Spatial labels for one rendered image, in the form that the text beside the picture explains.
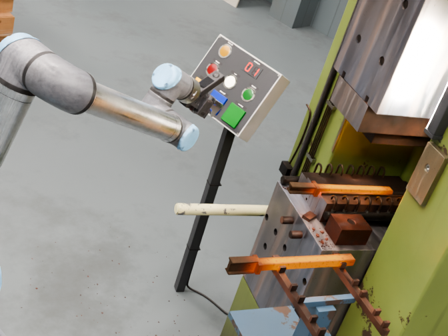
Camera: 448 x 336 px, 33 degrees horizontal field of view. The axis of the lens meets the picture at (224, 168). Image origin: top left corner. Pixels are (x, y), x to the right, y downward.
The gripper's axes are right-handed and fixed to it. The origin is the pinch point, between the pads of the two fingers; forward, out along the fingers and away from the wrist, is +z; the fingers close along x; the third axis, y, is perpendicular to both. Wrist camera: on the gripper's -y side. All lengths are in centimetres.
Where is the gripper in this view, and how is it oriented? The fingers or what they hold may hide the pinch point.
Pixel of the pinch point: (221, 105)
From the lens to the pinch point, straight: 268.5
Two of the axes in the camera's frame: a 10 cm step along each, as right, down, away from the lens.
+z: 4.6, 2.3, 8.5
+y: -5.7, 8.1, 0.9
